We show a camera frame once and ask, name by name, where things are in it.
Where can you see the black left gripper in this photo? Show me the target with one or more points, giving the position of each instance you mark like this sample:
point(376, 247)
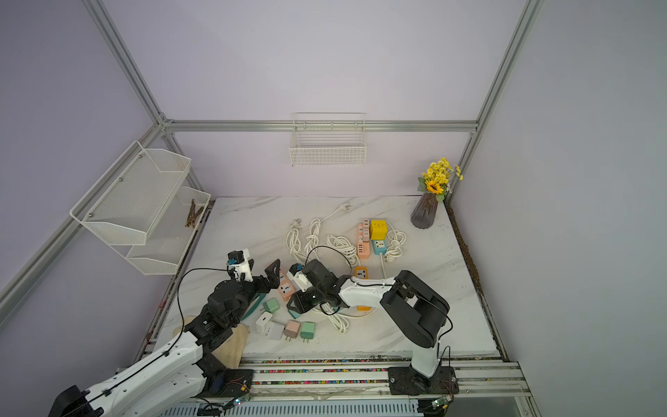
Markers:
point(273, 281)

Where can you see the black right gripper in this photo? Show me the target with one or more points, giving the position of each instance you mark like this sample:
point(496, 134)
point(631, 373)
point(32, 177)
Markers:
point(303, 305)

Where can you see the white USB charger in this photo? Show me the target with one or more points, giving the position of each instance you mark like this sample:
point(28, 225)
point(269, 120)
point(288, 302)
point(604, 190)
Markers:
point(263, 322)

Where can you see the bright green plug adapter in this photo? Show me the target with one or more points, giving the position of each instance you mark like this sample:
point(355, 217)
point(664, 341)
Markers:
point(307, 330)

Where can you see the dusty pink plug adapter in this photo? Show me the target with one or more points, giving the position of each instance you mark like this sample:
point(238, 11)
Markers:
point(292, 330)

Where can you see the grey white plug adapter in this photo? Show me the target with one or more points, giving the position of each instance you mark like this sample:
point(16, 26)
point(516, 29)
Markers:
point(274, 331)

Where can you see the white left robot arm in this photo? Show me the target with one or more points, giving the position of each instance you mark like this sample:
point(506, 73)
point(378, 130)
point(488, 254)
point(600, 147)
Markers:
point(183, 367)

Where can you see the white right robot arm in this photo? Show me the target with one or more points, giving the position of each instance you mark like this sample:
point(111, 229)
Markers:
point(415, 308)

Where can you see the yellow cube socket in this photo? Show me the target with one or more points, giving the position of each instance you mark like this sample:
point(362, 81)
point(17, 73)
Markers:
point(378, 230)

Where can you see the orange power strip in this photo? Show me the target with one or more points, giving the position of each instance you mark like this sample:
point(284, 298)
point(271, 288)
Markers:
point(362, 273)

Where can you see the short pink power strip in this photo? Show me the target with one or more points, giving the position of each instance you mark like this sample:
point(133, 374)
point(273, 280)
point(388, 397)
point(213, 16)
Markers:
point(286, 287)

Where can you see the beige cloth glove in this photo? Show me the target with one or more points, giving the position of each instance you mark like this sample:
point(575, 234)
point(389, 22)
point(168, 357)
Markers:
point(221, 347)

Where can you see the teal power strip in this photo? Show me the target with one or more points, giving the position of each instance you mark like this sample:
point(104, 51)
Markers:
point(379, 247)

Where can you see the brown sticks on shelf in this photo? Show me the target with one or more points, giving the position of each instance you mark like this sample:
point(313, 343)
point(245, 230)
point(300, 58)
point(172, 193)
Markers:
point(194, 213)

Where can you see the purple ribbed glass vase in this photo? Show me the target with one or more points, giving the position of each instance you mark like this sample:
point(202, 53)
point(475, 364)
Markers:
point(424, 213)

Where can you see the white mesh two-tier shelf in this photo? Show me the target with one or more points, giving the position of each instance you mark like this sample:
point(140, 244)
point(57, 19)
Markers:
point(139, 208)

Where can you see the yellow artificial flower bouquet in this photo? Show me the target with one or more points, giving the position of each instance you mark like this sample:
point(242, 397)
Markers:
point(439, 178)

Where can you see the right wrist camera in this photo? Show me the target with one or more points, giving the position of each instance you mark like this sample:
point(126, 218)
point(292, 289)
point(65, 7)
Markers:
point(298, 278)

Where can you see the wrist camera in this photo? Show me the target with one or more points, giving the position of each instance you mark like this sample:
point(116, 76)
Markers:
point(240, 265)
point(298, 278)

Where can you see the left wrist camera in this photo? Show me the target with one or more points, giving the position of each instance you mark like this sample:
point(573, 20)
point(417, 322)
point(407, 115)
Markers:
point(240, 265)

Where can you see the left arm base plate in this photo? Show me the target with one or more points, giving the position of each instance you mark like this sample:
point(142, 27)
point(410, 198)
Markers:
point(231, 383)

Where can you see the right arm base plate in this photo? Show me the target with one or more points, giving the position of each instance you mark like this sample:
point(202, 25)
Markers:
point(407, 381)

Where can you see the white wire wall basket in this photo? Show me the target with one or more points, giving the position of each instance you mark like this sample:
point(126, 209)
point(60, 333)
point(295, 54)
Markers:
point(328, 139)

